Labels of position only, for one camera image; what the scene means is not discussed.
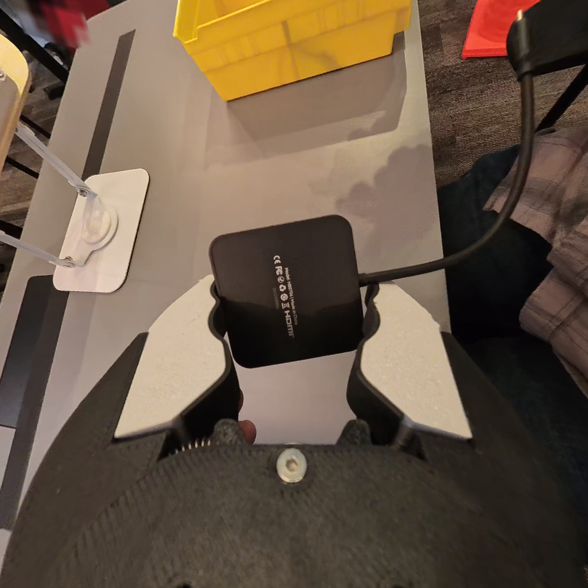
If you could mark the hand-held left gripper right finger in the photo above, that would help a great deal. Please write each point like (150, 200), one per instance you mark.
(413, 367)

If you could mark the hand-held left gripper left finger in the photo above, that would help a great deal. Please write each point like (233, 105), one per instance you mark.
(170, 367)

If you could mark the yellow plastic bin stack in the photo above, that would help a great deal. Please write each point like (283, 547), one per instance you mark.
(294, 37)

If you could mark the orange floor marker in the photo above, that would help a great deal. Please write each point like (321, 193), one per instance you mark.
(491, 28)

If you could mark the red bin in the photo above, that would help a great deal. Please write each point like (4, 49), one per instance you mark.
(69, 18)

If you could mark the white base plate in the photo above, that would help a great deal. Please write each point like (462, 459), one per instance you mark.
(106, 230)

